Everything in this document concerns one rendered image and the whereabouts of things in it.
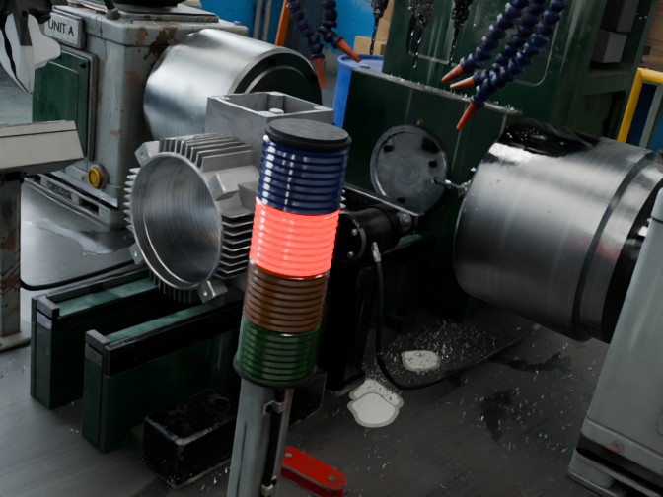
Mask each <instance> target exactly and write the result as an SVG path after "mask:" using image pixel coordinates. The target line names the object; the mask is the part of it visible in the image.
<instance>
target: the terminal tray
mask: <svg viewBox="0 0 663 497"><path fill-rule="evenodd" d="M274 93H279V94H280V95H277V94H274ZM218 97H225V99H221V98H218ZM319 107H324V108H325V109H321V108H319ZM264 112H269V113H271V114H265V113H264ZM333 116H334V109H331V108H328V107H325V106H319V105H316V104H313V103H310V102H307V101H304V100H301V99H298V98H295V97H292V96H289V95H286V94H283V93H280V92H276V91H275V92H260V93H245V94H230V95H215V96H207V104H206V115H205V125H204V128H205V133H204V134H207V133H216V132H217V133H223V134H228V136H231V135H234V138H239V142H240V141H245V145H250V150H256V152H255V162H254V165H255V166H256V168H257V169H258V171H259V172H260V164H261V157H262V149H263V145H262V143H263V141H264V137H263V136H264V134H265V131H264V128H265V126H266V125H267V124H269V123H270V122H271V121H273V120H275V119H280V118H299V119H308V120H314V121H319V122H323V123H327V124H330V125H332V123H333Z"/></svg>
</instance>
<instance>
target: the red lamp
mask: <svg viewBox="0 0 663 497"><path fill-rule="evenodd" d="M339 211H340V209H339V210H337V211H336V212H334V213H331V214H329V215H324V216H302V215H294V214H289V213H285V212H281V211H278V210H275V209H272V208H270V207H268V206H266V205H265V204H263V203H262V202H261V201H260V200H259V199H258V198H257V203H256V210H255V217H254V224H253V231H252V238H251V242H252V243H251V246H250V248H251V250H250V257H251V259H252V260H253V261H254V262H255V263H256V264H258V265H259V266H261V267H262V268H264V269H267V270H269V271H272V272H275V273H279V274H284V275H291V276H311V275H316V274H320V273H322V272H325V271H327V270H328V269H329V268H330V267H331V265H332V263H331V260H332V253H333V247H334V240H335V233H336V227H337V220H338V218H339V216H338V213H339Z"/></svg>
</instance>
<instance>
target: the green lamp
mask: <svg viewBox="0 0 663 497"><path fill-rule="evenodd" d="M241 320H242V321H241V328H240V335H239V342H238V344H239V346H238V352H237V362H238V365H239V367H240V368H241V370H242V371H243V372H245V373H246V374H247V375H249V376H251V377H252V378H255V379H257V380H260V381H263V382H267V383H273V384H291V383H296V382H300V381H302V380H304V379H306V378H307V377H309V376H310V375H311V373H312V371H313V368H314V366H315V360H316V353H317V347H318V341H319V335H320V329H321V323H322V322H321V323H320V324H319V325H318V326H316V327H315V328H313V329H310V330H307V331H302V332H290V333H288V332H278V331H273V330H269V329H266V328H263V327H260V326H258V325H256V324H254V323H253V322H251V321H250V320H248V319H247V318H246V317H245V315H244V313H243V311H242V318H241Z"/></svg>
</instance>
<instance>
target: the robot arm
mask: <svg viewBox="0 0 663 497"><path fill-rule="evenodd" d="M53 6H68V1H67V0H0V62H1V64H2V66H3V67H4V69H5V70H6V71H7V72H8V74H9V75H10V76H11V77H12V78H13V79H14V81H15V82H16V83H17V84H18V85H19V86H20V87H21V89H22V90H23V91H24V92H25V93H30V92H32V91H33V90H34V82H35V70H36V69H38V68H41V67H43V66H45V65H46V64H47V61H49V60H52V59H55V58H57V57H59V55H60V52H61V50H60V46H59V44H58V42H56V41H55V40H53V39H51V38H49V37H47V36H44V35H43V34H42V33H41V32H40V29H39V26H38V25H42V24H43V23H45V22H47V21H48V20H49V19H51V15H50V13H51V12H52V11H53ZM4 23H6V24H4Z"/></svg>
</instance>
